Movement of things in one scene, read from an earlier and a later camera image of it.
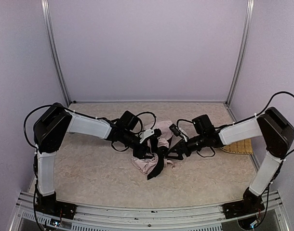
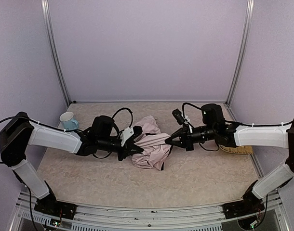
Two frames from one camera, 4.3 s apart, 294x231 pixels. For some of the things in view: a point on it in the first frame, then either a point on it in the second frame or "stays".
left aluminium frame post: (46, 13) stays
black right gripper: (180, 148) → (187, 137)
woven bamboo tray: (242, 147) stays
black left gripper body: (140, 149) → (123, 149)
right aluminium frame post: (243, 49) stays
